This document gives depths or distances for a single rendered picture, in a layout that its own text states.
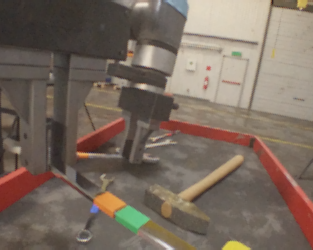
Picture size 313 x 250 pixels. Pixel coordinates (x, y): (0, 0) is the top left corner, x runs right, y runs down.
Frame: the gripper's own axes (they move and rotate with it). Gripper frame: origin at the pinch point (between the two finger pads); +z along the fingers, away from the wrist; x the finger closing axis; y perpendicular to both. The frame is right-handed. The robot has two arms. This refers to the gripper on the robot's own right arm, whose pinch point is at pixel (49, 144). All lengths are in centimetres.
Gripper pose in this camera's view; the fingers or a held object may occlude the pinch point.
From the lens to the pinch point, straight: 21.6
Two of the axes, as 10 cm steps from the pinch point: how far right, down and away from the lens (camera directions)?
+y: -7.9, -2.6, 5.5
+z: -1.4, 9.6, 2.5
